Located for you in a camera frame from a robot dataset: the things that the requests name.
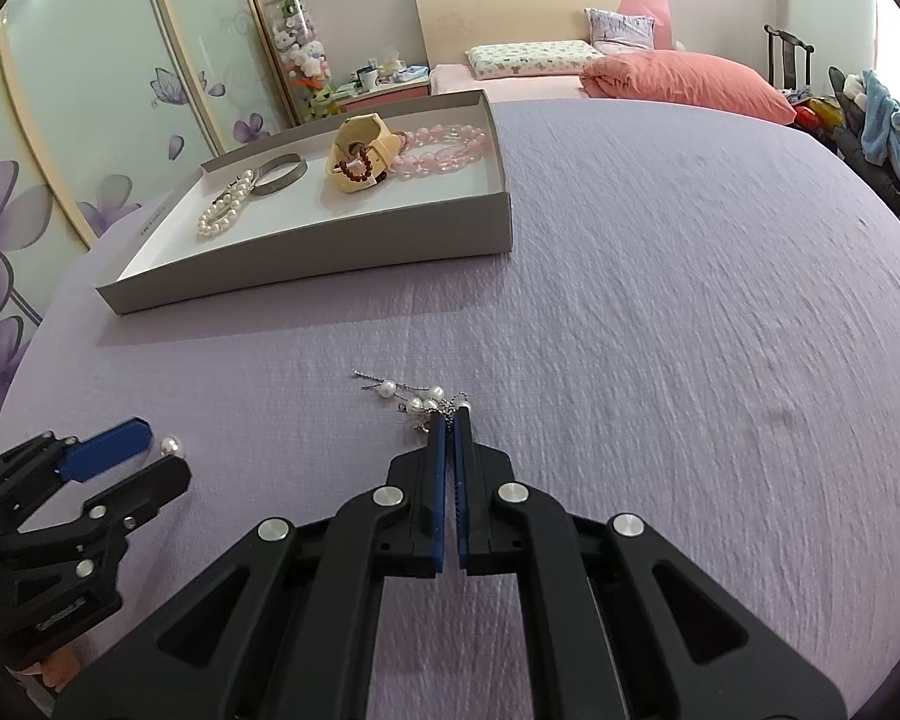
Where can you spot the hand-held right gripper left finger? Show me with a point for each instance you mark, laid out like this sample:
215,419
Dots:
436,510

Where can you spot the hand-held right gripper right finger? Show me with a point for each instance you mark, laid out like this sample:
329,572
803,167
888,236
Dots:
462,517

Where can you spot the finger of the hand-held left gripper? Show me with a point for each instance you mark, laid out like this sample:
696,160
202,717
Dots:
105,450
146,484

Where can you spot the small pearl pendant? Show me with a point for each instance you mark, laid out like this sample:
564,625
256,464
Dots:
171,446

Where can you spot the grey cardboard box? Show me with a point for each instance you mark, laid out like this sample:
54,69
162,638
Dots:
307,232

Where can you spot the cream wrist watch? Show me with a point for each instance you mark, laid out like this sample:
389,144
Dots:
367,131

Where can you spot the person's left hand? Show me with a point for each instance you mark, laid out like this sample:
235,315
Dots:
64,671

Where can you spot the wide silver bangle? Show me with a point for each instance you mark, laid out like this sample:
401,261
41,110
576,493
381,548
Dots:
281,181

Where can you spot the purple bedspread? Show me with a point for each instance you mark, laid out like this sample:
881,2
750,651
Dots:
720,315

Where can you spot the floral sliding wardrobe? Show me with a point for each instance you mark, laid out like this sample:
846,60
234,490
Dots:
67,90

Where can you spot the pink nightstand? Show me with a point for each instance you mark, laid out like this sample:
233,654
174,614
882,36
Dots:
390,96

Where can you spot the pink bed sheet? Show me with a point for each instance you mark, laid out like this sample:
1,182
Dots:
457,82

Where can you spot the white mug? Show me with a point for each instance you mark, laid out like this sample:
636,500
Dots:
367,79

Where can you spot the clear tube of plush toys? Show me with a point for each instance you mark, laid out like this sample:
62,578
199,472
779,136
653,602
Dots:
300,52

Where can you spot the white patterned pillow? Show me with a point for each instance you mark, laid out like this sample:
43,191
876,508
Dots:
529,58

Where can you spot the pink pillow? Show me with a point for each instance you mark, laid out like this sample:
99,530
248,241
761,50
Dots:
679,82

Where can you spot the cream and pink headboard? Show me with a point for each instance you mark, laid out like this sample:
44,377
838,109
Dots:
510,7

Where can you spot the lilac pillow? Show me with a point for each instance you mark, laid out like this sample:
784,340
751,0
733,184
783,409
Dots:
619,28

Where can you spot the dark clothes pile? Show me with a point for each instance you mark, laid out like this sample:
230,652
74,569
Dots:
844,135

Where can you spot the dark wooden chair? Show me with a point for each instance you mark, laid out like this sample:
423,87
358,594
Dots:
789,60

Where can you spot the blue plush garment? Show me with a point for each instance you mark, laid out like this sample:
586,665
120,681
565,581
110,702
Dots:
885,127

